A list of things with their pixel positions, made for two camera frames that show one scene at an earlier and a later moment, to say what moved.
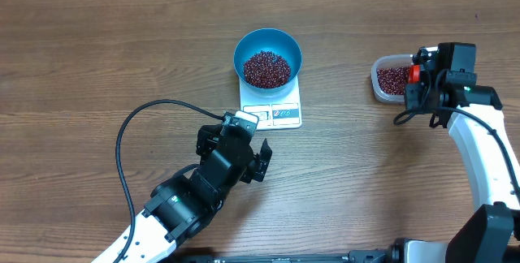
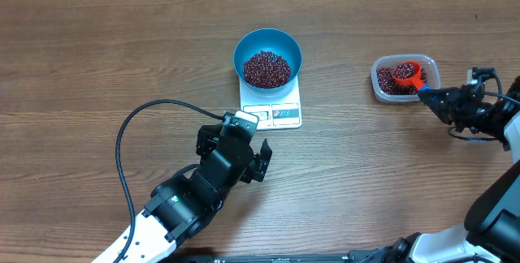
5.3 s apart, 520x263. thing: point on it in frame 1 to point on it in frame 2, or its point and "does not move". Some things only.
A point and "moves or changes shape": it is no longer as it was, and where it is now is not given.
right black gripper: [413, 93] to [457, 98]
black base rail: [375, 257] does not move
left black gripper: [258, 165] does not move
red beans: [392, 79] does not move
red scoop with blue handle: [414, 74] moves or changes shape
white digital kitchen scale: [275, 111] does not move
